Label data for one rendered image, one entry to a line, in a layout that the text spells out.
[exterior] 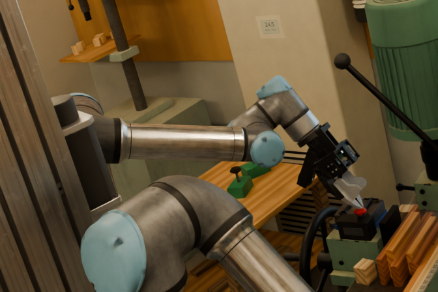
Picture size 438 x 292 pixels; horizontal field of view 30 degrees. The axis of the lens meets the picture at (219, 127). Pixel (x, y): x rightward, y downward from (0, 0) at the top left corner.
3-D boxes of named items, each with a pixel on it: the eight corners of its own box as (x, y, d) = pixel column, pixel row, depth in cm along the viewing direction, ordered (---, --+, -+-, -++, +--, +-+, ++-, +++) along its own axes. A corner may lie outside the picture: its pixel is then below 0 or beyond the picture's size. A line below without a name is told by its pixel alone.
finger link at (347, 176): (375, 199, 188) (350, 168, 188) (358, 210, 192) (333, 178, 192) (380, 193, 190) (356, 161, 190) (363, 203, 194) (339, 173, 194)
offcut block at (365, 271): (365, 273, 188) (362, 257, 187) (377, 276, 186) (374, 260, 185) (356, 283, 186) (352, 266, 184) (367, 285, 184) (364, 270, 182)
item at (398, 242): (417, 238, 197) (412, 211, 194) (424, 238, 196) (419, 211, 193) (391, 278, 184) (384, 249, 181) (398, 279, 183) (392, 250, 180)
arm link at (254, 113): (227, 141, 182) (266, 109, 182) (216, 126, 192) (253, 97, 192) (248, 165, 184) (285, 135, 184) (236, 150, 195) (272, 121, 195)
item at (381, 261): (418, 228, 201) (414, 204, 199) (423, 229, 200) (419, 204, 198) (380, 285, 183) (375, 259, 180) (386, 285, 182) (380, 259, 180)
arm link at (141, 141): (55, 119, 161) (291, 127, 172) (53, 105, 171) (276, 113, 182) (52, 175, 164) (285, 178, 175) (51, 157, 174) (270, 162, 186)
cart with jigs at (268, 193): (256, 253, 395) (223, 133, 373) (353, 276, 354) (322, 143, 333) (160, 331, 354) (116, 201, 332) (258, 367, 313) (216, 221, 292)
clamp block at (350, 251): (356, 239, 210) (349, 208, 207) (406, 242, 202) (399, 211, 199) (332, 270, 199) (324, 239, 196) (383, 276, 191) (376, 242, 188)
